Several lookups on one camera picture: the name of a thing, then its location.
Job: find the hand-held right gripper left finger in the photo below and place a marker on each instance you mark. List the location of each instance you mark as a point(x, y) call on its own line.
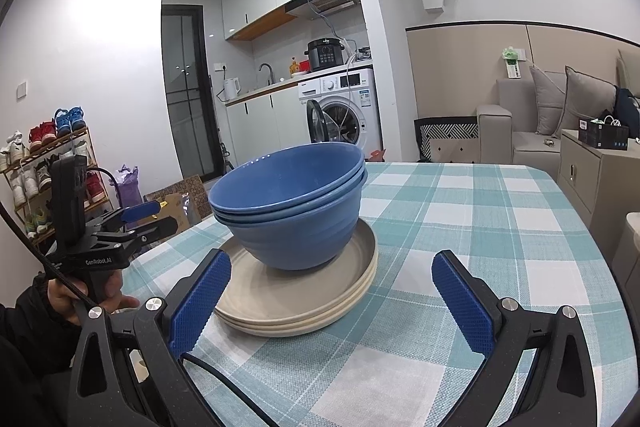
point(200, 302)

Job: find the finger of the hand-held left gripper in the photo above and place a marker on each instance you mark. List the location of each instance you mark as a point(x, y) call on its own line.
point(155, 231)
point(142, 211)

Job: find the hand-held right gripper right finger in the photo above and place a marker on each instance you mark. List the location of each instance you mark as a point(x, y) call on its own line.
point(462, 307)

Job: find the cream ribbed plate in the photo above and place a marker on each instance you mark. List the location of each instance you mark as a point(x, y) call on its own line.
point(290, 320)
point(290, 332)
point(310, 292)

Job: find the blue bowl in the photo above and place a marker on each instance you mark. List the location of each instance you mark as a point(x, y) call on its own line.
point(300, 247)
point(280, 177)
point(359, 181)

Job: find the person's left forearm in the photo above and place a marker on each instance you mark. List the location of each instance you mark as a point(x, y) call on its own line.
point(30, 337)

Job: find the person's left hand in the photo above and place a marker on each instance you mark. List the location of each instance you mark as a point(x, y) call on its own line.
point(70, 302)

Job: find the purple bag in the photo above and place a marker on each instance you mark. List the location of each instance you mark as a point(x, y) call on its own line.
point(129, 189)

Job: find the wooden shoe rack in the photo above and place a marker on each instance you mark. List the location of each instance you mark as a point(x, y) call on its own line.
point(97, 167)

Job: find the patterned cardboard box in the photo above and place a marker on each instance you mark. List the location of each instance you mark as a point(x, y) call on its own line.
point(192, 197)

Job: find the shoe rack with shoes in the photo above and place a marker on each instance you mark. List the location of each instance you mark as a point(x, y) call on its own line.
point(42, 132)

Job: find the teal checked tablecloth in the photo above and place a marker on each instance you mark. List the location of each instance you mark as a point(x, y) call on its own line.
point(450, 207)

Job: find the black framed glass door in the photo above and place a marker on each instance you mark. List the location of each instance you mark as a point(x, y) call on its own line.
point(187, 97)

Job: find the white kitchen cabinets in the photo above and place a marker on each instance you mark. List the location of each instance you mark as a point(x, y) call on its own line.
point(265, 127)

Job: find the white electric kettle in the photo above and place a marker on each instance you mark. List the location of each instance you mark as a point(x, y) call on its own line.
point(231, 91)

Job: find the red cardboard box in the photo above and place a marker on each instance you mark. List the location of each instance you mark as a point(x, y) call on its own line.
point(377, 154)

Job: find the grey sofa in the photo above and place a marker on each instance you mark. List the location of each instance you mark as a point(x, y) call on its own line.
point(505, 132)

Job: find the grey drawer cabinet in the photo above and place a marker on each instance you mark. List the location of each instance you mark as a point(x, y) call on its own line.
point(600, 177)

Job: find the chrome kitchen faucet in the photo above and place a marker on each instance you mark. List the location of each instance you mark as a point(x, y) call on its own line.
point(270, 69)

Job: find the yellow bottle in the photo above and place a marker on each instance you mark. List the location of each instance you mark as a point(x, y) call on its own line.
point(294, 68)

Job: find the black box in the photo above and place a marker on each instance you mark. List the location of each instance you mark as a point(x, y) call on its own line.
point(602, 137)

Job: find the grey sofa pillow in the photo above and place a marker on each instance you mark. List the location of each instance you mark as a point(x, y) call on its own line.
point(542, 97)
point(585, 107)

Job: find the white washing machine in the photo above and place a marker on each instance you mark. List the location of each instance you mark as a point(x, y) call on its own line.
point(350, 107)

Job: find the black pressure cooker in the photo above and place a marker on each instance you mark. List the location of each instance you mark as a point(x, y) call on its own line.
point(324, 54)

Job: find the white remote control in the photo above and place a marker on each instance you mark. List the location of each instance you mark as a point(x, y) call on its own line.
point(513, 69)

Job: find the dark clothes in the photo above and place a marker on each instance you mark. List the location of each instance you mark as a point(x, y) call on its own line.
point(627, 112)

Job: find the white light switch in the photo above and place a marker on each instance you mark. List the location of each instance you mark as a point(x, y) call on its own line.
point(20, 90)

